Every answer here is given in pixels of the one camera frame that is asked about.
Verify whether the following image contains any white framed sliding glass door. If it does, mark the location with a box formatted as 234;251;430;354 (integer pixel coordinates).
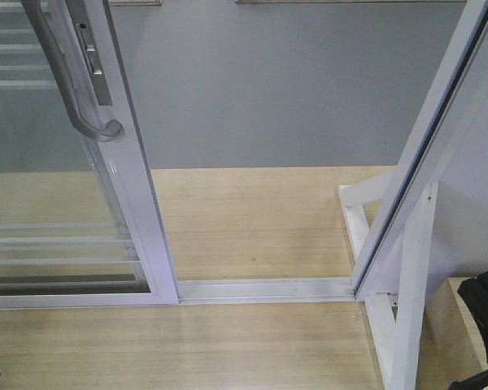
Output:
0;1;178;310

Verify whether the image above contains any white wooden support stand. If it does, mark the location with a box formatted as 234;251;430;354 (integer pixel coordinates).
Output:
338;171;438;389

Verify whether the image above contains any white fixed door frame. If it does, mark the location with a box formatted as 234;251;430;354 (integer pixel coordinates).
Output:
178;1;488;305

